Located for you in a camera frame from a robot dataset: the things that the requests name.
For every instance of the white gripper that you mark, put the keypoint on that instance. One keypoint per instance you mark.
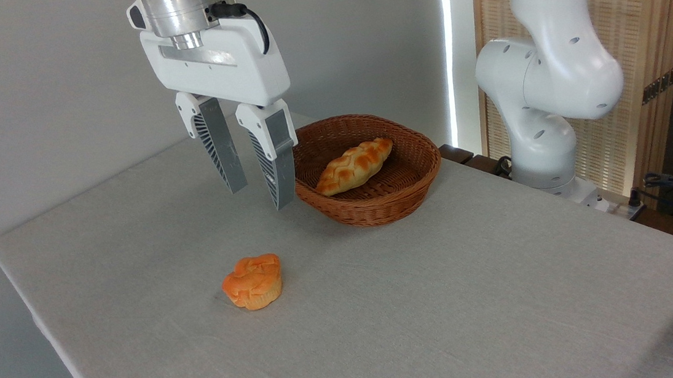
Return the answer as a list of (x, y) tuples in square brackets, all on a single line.
[(238, 69)]

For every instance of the long braided bread loaf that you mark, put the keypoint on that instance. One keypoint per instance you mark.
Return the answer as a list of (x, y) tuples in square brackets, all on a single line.
[(354, 165)]

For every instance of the round orange bread bun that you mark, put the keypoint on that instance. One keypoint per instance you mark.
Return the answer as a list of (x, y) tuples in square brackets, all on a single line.
[(253, 283)]

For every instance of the brown wicker basket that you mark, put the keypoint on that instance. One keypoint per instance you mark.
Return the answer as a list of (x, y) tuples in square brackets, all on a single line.
[(387, 202)]

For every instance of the grey tablecloth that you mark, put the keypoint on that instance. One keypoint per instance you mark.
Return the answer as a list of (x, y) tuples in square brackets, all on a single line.
[(446, 302)]

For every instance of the dark metal screen hinge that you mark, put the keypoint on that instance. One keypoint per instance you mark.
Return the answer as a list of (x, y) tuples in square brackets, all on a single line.
[(660, 85)]

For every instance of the wooden slatted folding screen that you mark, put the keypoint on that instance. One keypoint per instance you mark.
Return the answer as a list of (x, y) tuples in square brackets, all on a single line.
[(640, 5)]

